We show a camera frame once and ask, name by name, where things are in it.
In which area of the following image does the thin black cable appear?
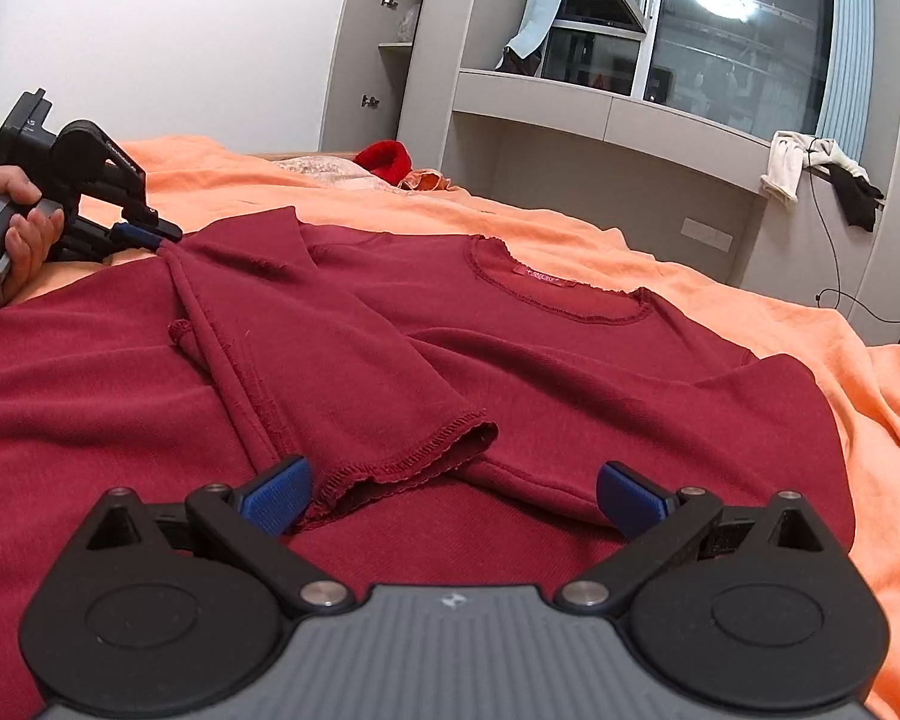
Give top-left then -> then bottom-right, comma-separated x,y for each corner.
805,135 -> 900,344

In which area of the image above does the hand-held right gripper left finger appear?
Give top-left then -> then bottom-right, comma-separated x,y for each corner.
79,456 -> 357,614

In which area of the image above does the white hanging cloth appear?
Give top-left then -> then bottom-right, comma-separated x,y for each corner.
760,130 -> 869,208

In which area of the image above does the person's left hand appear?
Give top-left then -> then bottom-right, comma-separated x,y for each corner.
0,169 -> 66,312

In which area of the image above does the grey window sill cabinet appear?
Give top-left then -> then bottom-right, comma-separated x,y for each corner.
448,67 -> 775,287

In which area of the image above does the dark red long-sleeve shirt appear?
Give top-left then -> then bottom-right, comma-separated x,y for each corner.
0,206 -> 857,720

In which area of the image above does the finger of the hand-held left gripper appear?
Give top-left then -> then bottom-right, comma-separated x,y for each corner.
82,133 -> 185,247
45,216 -> 167,265

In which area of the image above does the black hanging cloth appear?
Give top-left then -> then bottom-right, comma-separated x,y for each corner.
827,163 -> 887,234

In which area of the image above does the large window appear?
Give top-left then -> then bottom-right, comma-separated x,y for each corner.
540,0 -> 842,145

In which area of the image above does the grey open-shelf cabinet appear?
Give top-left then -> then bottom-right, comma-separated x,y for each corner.
319,0 -> 460,160

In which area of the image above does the bright red cloth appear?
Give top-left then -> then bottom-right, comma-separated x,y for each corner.
354,139 -> 415,185

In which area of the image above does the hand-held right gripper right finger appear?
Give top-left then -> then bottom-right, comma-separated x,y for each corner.
555,461 -> 831,614

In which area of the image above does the light blue straight curtain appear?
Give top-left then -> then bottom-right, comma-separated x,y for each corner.
816,0 -> 875,166

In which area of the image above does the orange ruffled cloth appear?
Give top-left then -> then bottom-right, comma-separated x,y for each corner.
399,169 -> 460,194

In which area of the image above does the white wall socket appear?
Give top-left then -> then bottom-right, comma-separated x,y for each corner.
680,217 -> 735,253

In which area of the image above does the pale pink lace cloth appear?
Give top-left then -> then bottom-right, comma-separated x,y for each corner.
274,154 -> 406,197

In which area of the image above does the orange bed sheet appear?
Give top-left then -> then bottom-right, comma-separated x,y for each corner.
0,135 -> 900,720

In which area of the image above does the dark item on sill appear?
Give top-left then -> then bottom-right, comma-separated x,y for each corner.
495,45 -> 545,77

